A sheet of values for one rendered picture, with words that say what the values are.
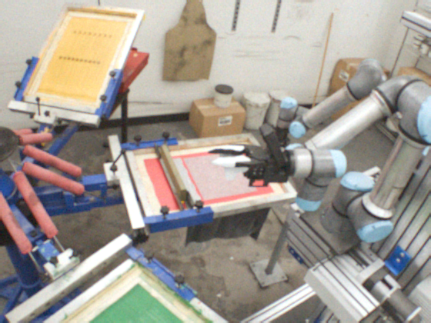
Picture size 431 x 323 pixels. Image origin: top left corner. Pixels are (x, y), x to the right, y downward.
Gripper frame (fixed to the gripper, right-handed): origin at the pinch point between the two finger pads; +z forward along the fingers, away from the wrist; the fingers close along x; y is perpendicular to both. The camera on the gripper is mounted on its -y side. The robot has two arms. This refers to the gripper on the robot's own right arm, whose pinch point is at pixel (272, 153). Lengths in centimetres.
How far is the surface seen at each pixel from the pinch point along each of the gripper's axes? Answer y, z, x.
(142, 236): 39, 2, -82
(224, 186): 9.9, 9.6, -31.9
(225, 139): -25.4, 6.3, -16.7
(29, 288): 8, 70, -143
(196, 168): -7.4, 9.6, -41.1
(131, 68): -106, -5, -58
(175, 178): 9, -1, -59
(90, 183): 3, 1, -99
